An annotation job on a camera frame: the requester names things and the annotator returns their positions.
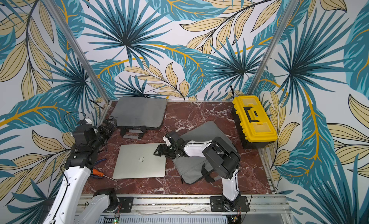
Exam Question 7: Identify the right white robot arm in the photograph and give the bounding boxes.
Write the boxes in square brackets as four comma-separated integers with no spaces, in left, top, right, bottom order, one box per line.
[153,131,241,211]

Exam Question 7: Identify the right aluminium frame post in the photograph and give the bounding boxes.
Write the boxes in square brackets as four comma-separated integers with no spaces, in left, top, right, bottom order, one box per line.
[246,0,299,96]

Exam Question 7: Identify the aluminium frame post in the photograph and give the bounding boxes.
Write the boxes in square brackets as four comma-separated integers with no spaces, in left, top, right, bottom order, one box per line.
[42,0,110,104]
[246,0,299,96]

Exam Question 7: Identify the left aluminium frame post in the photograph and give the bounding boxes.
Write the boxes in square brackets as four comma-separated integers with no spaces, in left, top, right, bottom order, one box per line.
[42,0,110,104]

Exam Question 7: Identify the silver laptop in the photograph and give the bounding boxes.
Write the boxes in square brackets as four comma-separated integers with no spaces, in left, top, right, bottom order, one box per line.
[113,143,166,179]

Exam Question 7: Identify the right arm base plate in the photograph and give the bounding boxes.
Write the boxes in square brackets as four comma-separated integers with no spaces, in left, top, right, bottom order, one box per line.
[209,196,250,212]

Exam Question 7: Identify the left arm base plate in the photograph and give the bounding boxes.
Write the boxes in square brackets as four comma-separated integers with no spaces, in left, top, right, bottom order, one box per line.
[115,197,134,214]

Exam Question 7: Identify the blue handled pliers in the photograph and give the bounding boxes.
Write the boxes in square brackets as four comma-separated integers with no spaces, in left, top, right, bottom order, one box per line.
[90,158,106,179]

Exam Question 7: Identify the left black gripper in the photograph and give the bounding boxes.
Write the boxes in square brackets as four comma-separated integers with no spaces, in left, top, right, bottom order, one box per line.
[90,118,117,152]

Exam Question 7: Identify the front aluminium rail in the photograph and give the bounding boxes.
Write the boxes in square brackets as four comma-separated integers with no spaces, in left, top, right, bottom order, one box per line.
[46,194,292,216]

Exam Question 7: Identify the grey laptop bag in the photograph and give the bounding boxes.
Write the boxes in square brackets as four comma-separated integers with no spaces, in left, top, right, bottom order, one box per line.
[171,120,238,185]
[110,97,167,139]

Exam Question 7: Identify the yellow black toolbox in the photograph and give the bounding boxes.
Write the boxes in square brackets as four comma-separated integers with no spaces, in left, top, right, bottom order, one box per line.
[231,96,278,150]

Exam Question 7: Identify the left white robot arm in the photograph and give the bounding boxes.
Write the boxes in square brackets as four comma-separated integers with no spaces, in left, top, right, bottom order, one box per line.
[44,119,121,224]

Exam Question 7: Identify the orange handled screwdriver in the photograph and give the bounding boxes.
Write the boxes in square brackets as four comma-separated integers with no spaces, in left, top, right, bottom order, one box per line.
[91,169,115,181]

